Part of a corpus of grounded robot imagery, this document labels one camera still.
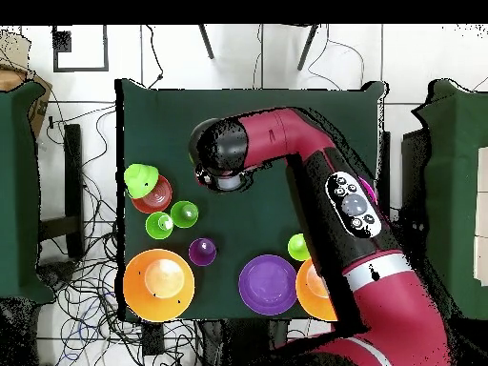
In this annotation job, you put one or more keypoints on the large orange plastic bowl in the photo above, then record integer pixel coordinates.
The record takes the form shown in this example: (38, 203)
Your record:
(309, 293)
(160, 307)

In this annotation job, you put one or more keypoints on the purple plastic bowl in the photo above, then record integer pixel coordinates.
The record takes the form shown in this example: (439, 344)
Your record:
(267, 284)

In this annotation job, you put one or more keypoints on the small red plastic bowl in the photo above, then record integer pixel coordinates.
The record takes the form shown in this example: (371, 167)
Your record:
(156, 202)

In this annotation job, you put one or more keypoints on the brown cardboard box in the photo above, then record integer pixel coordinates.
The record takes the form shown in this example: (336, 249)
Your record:
(40, 110)

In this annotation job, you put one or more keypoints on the green side table cloth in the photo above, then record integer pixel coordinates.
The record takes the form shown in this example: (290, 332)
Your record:
(453, 190)
(19, 190)

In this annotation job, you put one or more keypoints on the black floor power box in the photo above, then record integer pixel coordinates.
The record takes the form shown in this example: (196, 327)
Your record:
(153, 339)

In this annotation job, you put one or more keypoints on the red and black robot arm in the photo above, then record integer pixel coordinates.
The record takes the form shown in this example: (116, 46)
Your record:
(274, 133)

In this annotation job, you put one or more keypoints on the small green plastic bowl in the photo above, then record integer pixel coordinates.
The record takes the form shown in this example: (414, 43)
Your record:
(141, 179)

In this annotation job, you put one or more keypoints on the green plastic cup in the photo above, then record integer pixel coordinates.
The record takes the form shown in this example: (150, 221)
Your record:
(155, 228)
(297, 248)
(184, 214)

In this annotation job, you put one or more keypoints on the black stand bar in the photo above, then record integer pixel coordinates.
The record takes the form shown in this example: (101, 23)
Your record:
(74, 171)
(385, 156)

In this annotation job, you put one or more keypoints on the purple plastic cup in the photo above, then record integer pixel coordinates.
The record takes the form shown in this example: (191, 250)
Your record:
(202, 254)

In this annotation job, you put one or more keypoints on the dark green table cloth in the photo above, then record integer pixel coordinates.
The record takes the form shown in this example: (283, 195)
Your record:
(160, 122)

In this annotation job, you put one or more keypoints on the black square floor frame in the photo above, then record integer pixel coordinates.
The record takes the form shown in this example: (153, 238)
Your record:
(81, 69)

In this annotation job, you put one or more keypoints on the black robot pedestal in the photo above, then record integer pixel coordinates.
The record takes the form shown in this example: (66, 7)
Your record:
(211, 343)

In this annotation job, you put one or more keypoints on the black tripod leg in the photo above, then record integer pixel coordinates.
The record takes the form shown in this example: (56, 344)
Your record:
(206, 42)
(308, 47)

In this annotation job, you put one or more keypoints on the black equipment box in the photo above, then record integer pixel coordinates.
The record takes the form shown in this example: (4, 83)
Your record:
(413, 171)

